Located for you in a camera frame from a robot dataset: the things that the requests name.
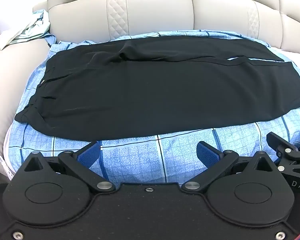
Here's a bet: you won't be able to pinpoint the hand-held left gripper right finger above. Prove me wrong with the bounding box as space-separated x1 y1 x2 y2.
181 141 278 193

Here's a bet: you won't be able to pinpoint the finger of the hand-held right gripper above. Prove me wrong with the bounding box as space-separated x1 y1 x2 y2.
266 131 300 173

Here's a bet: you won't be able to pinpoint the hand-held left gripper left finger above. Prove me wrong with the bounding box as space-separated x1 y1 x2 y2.
23 141 116 194

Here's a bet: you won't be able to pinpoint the black pants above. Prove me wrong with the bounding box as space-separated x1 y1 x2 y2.
15 35 300 142

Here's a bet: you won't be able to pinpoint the blue checked bed sheet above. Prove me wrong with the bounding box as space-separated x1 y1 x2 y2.
5 30 300 185

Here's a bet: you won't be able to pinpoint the white mattress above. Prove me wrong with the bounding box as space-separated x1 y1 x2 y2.
281 48 300 80

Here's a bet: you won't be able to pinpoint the white cloth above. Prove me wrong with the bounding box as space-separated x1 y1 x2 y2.
0 21 29 55

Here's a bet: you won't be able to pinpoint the beige padded headboard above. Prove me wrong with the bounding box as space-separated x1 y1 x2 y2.
47 0 300 77

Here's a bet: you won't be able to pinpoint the beige padded bed frame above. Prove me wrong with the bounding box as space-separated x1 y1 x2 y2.
0 38 54 182

